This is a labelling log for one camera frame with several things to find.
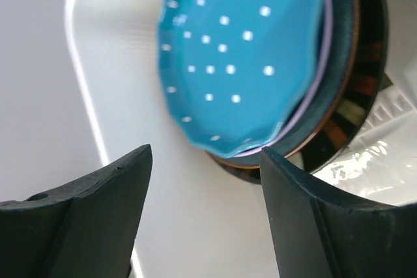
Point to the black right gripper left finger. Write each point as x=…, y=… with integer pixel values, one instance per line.
x=85, y=228

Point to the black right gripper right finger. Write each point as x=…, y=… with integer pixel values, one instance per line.
x=319, y=230

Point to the brown rimmed beige plate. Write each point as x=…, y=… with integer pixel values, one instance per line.
x=359, y=94

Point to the lilac plastic bear plate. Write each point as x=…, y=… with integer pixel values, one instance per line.
x=327, y=33

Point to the blue polka dot plate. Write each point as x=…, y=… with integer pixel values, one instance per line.
x=232, y=71

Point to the dark blue floral plate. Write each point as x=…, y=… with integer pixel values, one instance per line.
x=346, y=25

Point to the white plastic bin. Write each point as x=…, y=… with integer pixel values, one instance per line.
x=80, y=89

